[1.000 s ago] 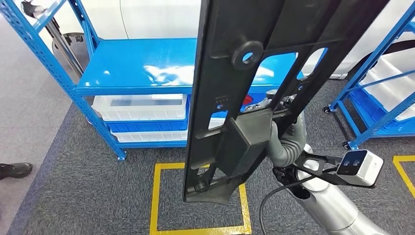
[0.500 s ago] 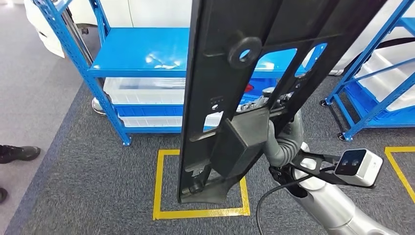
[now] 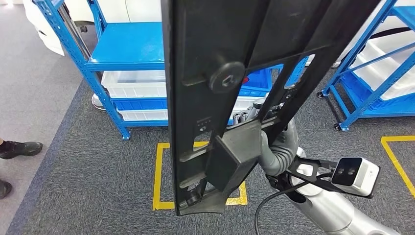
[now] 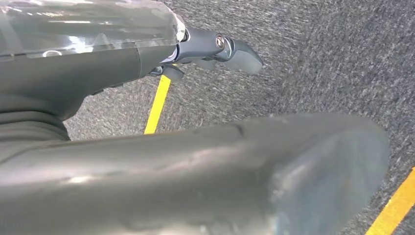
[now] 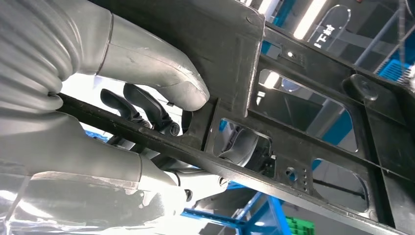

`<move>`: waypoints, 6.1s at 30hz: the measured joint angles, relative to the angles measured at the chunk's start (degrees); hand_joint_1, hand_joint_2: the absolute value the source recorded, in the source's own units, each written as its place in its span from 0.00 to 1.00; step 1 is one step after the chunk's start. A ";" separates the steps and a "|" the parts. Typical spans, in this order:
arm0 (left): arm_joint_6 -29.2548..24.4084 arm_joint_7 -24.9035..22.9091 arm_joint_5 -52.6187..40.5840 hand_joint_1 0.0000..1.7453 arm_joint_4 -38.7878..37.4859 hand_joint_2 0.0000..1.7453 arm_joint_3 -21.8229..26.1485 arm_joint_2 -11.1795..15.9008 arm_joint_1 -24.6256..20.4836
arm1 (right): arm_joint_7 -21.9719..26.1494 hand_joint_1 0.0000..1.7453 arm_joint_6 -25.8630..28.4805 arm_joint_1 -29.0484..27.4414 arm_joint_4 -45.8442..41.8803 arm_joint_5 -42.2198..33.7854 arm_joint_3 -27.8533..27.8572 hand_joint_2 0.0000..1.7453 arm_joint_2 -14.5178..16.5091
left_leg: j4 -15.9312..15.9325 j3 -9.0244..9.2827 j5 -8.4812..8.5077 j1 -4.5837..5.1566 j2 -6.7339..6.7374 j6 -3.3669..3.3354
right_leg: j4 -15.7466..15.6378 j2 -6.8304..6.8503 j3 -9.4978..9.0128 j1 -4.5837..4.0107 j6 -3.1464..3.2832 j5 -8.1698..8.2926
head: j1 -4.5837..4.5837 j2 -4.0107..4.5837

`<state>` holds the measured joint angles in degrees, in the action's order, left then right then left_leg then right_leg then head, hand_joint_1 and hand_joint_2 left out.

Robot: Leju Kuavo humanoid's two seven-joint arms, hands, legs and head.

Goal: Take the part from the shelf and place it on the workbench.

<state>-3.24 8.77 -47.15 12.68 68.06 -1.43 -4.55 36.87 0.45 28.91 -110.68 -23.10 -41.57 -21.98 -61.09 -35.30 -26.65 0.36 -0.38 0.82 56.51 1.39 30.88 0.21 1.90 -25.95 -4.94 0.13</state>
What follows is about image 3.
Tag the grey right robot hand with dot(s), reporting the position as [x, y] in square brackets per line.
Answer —
[290, 133]

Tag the black plastic plate bracket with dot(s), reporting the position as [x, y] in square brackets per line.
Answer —
[194, 32]

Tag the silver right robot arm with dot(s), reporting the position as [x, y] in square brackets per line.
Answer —
[327, 207]

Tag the blue metal shelf rack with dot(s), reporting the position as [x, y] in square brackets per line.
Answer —
[129, 42]

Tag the blue plastic bin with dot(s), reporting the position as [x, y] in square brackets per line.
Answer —
[259, 82]
[139, 104]
[356, 90]

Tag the blue wheeled metal cart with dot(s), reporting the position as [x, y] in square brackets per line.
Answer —
[382, 112]

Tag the shallow white plastic bin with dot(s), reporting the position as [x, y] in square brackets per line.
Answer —
[142, 115]

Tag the round metal floor base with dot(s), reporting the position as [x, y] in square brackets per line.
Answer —
[97, 104]

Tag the white car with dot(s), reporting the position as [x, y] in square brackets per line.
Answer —
[45, 35]

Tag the person's dark shoe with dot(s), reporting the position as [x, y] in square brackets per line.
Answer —
[19, 149]
[5, 189]

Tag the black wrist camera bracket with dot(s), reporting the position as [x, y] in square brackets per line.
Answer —
[311, 165]

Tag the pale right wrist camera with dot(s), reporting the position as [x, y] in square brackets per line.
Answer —
[360, 178]

